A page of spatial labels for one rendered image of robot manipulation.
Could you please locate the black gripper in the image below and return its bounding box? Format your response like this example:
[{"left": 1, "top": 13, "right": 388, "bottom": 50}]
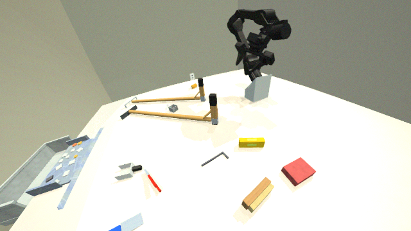
[{"left": 235, "top": 39, "right": 275, "bottom": 73}]

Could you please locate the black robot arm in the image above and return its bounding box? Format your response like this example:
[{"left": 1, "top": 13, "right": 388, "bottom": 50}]
[{"left": 227, "top": 9, "right": 292, "bottom": 81}]

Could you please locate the red flat square block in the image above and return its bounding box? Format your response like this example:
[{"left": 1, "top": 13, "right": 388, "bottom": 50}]
[{"left": 281, "top": 157, "right": 316, "bottom": 187}]

